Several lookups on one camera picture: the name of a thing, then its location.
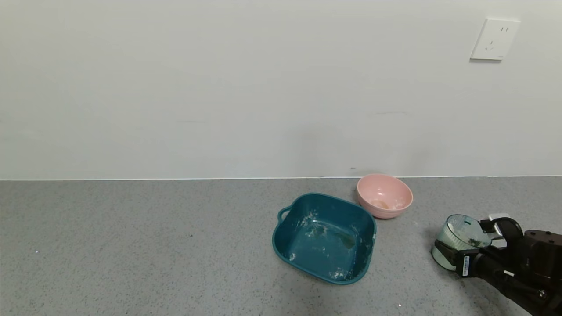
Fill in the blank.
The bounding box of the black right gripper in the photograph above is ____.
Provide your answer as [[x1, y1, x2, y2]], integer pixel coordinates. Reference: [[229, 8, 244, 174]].
[[434, 239, 510, 284]]

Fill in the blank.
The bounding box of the clear ribbed cup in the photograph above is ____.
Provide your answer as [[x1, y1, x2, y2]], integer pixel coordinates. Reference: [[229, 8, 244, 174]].
[[431, 214, 492, 271]]

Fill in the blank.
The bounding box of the pink bowl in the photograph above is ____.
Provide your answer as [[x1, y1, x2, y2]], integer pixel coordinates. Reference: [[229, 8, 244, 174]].
[[357, 173, 414, 219]]

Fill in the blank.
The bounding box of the teal plastic tub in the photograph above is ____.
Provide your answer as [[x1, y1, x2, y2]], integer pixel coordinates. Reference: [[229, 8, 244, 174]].
[[272, 192, 377, 286]]

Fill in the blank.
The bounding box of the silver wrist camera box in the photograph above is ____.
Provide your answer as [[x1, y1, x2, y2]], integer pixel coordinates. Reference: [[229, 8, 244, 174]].
[[488, 213, 511, 240]]

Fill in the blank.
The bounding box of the black camera cable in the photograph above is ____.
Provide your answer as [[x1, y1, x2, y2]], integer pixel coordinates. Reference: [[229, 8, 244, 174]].
[[479, 217, 524, 246]]

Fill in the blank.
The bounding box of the white wall outlet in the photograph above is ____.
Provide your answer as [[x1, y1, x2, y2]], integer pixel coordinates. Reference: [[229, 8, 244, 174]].
[[470, 18, 521, 61]]

